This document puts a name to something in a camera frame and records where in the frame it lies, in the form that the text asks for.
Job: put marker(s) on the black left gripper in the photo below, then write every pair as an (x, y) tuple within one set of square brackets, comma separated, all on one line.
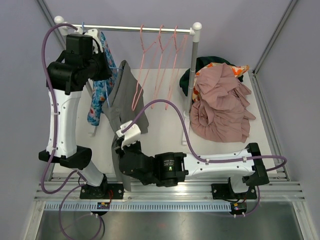
[(105, 71)]

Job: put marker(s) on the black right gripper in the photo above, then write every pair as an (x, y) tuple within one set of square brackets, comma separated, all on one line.
[(123, 153)]

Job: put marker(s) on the blue wire hanger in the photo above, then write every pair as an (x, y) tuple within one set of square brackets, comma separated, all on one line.
[(83, 27), (109, 82)]

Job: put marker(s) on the blue floral garment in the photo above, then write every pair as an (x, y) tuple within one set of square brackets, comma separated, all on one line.
[(98, 88)]

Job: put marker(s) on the grey skirt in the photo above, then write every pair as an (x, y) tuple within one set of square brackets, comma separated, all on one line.
[(120, 112)]

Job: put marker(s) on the pink hanger of floral skirt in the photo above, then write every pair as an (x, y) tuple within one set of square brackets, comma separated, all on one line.
[(163, 62)]

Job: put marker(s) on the pink pleated skirt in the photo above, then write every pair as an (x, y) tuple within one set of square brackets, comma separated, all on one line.
[(220, 115)]

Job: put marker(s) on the dark green plaid skirt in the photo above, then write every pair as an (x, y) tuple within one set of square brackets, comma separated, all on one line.
[(200, 63)]

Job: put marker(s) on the orange floral skirt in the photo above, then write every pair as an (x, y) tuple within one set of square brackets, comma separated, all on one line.
[(238, 72)]

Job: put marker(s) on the pink wire hanger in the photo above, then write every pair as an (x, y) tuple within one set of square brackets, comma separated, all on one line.
[(179, 55)]

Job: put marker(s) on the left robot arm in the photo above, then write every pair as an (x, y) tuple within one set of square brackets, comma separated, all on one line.
[(82, 60)]

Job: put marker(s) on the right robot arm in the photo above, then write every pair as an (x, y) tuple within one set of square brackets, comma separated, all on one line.
[(244, 169)]

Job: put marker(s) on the silver clothes rack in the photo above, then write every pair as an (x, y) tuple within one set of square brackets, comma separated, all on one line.
[(194, 31)]

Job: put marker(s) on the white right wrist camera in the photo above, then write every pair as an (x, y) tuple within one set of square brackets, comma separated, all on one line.
[(129, 132)]

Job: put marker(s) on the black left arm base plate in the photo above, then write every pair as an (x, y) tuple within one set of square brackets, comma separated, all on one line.
[(106, 191)]

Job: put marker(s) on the white slotted cable duct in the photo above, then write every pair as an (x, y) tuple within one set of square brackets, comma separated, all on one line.
[(140, 206)]

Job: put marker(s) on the aluminium frame post left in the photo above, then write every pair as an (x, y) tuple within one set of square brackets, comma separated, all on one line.
[(49, 18)]

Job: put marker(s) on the aluminium frame post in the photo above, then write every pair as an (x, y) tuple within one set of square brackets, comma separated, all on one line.
[(281, 24), (49, 18)]

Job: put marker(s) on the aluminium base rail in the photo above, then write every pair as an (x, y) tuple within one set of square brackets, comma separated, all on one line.
[(277, 190)]

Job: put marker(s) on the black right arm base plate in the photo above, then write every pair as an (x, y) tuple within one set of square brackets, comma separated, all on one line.
[(224, 191)]

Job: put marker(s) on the aluminium frame post right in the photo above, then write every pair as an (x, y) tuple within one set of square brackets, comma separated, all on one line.
[(281, 24)]

